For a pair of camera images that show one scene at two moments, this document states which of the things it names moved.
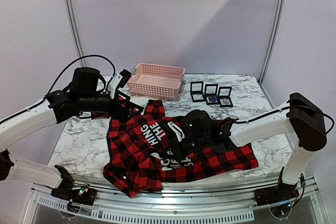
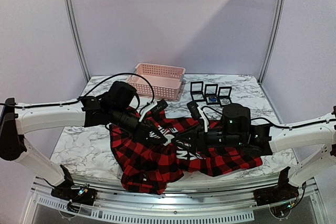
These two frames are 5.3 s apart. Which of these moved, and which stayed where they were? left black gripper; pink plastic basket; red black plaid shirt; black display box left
Moved: red black plaid shirt; left black gripper
Stayed: black display box left; pink plastic basket
